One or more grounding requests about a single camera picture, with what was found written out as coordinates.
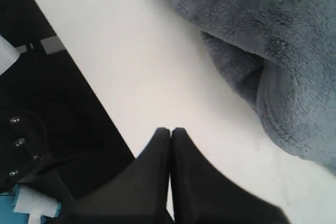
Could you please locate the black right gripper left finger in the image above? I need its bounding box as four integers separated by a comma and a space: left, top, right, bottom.
61, 128, 173, 224

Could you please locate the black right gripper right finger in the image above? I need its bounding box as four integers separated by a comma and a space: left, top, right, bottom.
170, 128, 289, 223

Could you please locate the blue-grey fleece towel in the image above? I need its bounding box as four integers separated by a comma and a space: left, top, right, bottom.
169, 0, 335, 172

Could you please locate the black robot base with screws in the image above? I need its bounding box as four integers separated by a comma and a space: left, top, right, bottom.
1, 108, 75, 193

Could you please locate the blue and white paper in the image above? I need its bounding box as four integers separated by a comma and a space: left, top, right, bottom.
1, 185, 61, 224

